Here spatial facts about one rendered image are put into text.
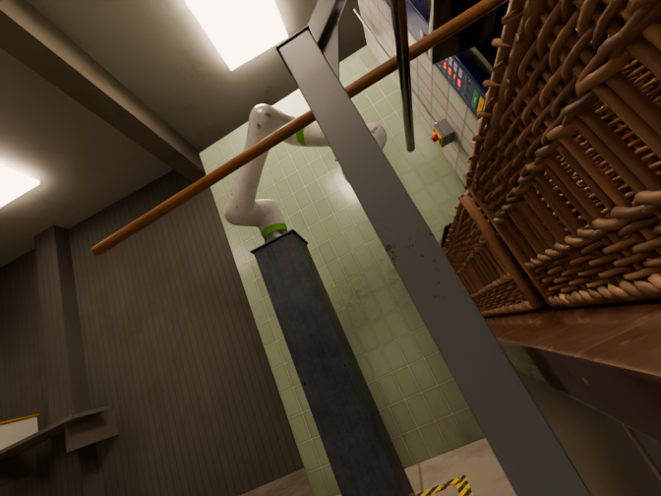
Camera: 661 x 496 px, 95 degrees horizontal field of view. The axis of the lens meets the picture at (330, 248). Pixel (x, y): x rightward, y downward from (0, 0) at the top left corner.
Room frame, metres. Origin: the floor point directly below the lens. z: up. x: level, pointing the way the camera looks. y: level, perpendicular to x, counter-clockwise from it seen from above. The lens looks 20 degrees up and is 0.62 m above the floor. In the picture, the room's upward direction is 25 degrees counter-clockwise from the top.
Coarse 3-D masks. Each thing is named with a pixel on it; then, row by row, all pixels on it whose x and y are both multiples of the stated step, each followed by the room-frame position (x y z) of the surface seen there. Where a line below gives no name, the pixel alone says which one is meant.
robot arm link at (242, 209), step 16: (256, 112) 0.92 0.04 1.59; (272, 112) 0.94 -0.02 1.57; (256, 128) 0.95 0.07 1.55; (272, 128) 0.97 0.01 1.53; (256, 160) 1.03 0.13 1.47; (240, 176) 1.06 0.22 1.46; (256, 176) 1.08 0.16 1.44; (240, 192) 1.09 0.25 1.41; (256, 192) 1.14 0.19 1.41; (224, 208) 1.13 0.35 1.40; (240, 208) 1.13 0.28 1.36; (256, 208) 1.19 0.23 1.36; (240, 224) 1.19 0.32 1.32
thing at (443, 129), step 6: (444, 120) 1.40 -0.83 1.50; (438, 126) 1.41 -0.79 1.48; (444, 126) 1.40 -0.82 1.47; (450, 126) 1.40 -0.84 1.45; (438, 132) 1.41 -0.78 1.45; (444, 132) 1.41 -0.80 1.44; (450, 132) 1.40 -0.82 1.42; (438, 138) 1.45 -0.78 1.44; (444, 138) 1.42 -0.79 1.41; (450, 138) 1.44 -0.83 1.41; (444, 144) 1.48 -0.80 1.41
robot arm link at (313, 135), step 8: (304, 128) 1.02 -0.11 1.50; (312, 128) 1.00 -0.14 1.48; (320, 128) 0.99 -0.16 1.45; (376, 128) 0.90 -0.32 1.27; (384, 128) 0.92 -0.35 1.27; (304, 136) 1.04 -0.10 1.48; (312, 136) 1.02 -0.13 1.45; (320, 136) 1.00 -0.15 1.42; (376, 136) 0.90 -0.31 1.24; (384, 136) 0.92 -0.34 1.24; (312, 144) 1.05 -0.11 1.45; (320, 144) 1.04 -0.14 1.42; (328, 144) 1.02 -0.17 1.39; (384, 144) 0.94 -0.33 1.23
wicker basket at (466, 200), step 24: (600, 168) 0.33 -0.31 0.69; (456, 216) 0.39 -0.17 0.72; (480, 216) 0.35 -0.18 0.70; (456, 240) 0.49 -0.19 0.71; (480, 240) 0.38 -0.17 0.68; (456, 264) 0.60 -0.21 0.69; (480, 264) 0.46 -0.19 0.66; (504, 264) 0.35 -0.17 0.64; (480, 288) 0.54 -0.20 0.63; (504, 288) 0.42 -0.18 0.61; (528, 288) 0.35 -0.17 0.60; (504, 312) 0.48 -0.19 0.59
